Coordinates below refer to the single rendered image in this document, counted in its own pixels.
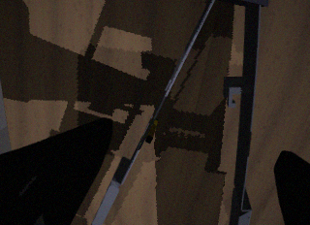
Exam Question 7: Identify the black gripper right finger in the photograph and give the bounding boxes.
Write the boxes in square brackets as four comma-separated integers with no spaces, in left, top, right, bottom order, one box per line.
[274,150,310,225]

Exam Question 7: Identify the brown wooden board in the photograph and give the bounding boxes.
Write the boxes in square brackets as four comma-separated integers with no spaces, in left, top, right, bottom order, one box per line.
[0,0,310,225]

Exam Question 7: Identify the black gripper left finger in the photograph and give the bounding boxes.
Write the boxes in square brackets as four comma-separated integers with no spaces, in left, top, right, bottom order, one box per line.
[0,117,113,225]

